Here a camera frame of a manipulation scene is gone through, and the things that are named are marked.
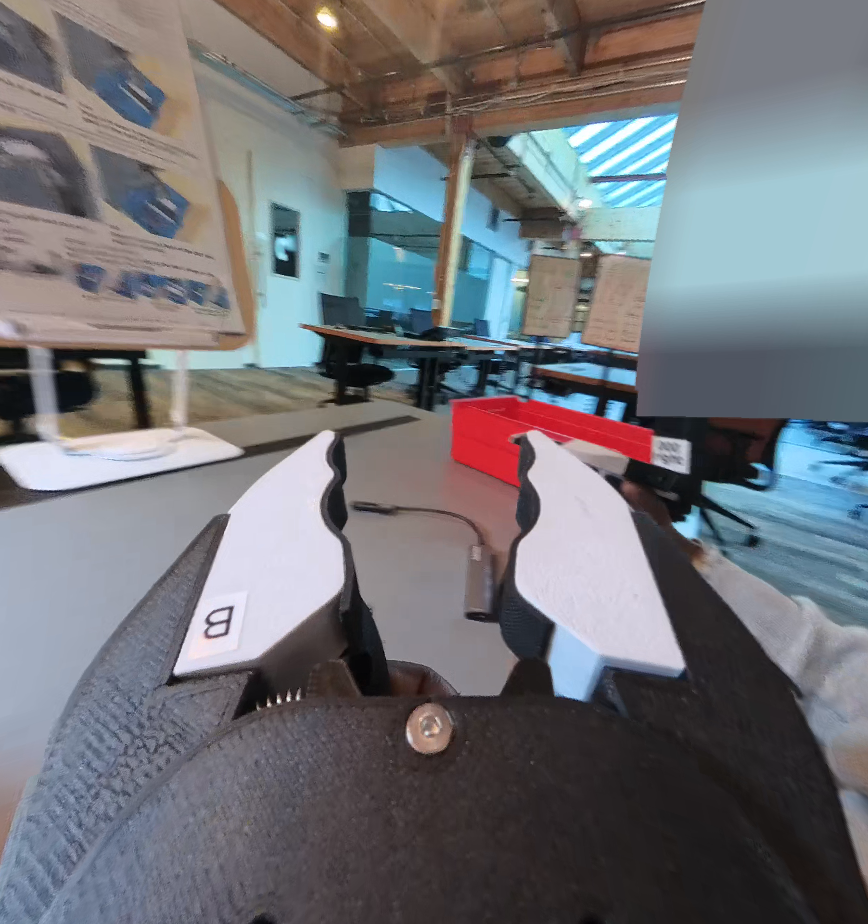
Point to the person's right forearm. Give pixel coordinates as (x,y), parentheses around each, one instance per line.
(824,671)

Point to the silver usb hub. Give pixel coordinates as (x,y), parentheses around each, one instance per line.
(479,585)

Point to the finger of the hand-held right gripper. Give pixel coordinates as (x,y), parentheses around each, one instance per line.
(603,458)

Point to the red plastic bin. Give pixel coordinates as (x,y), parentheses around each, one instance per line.
(492,440)

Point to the handwritten whiteboard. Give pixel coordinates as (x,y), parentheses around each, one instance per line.
(616,303)
(552,296)

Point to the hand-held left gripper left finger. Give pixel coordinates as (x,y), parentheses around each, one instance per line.
(275,563)

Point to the dark phone sign window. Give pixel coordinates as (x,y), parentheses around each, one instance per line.
(285,242)

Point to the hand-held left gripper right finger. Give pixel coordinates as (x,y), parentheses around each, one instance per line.
(585,570)

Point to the row of black office chairs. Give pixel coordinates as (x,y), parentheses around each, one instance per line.
(867,462)

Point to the instruction board on stand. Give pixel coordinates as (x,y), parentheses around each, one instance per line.
(116,216)

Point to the person's right hand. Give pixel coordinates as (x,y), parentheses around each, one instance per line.
(649,507)

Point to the black monitor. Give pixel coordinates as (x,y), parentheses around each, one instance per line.
(341,310)

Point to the wooden office desk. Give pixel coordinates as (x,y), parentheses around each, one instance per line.
(376,333)
(585,374)

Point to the black office chair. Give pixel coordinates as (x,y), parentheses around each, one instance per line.
(365,375)
(37,393)

